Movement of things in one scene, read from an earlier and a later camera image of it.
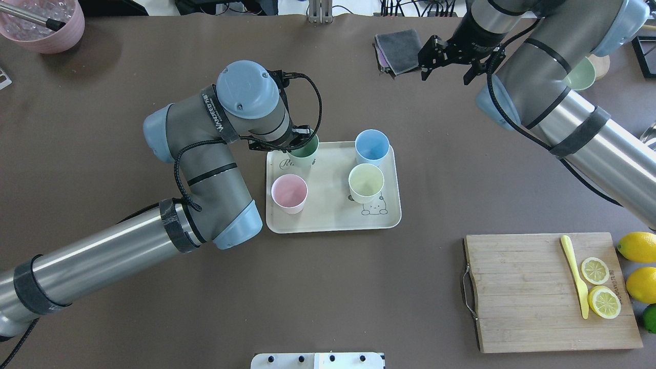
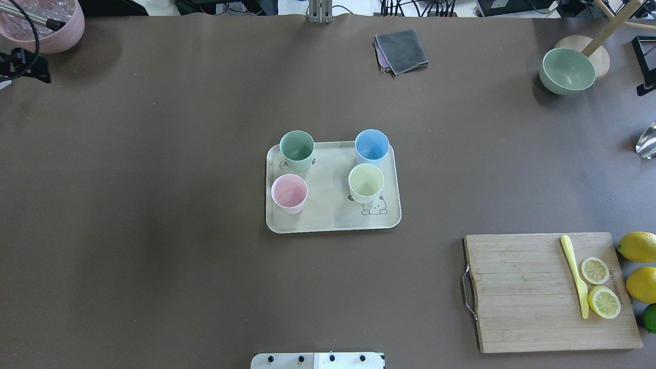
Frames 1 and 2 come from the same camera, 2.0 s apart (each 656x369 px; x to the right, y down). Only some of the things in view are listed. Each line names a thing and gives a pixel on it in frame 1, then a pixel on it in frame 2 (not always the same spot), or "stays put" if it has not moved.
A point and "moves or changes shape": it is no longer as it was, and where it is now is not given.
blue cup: x=371 y=146 stays put
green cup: x=305 y=157 moves or changes shape
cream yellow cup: x=366 y=182 stays put
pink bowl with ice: x=45 y=26 stays put
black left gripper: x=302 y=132 → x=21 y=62
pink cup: x=289 y=192 stays put
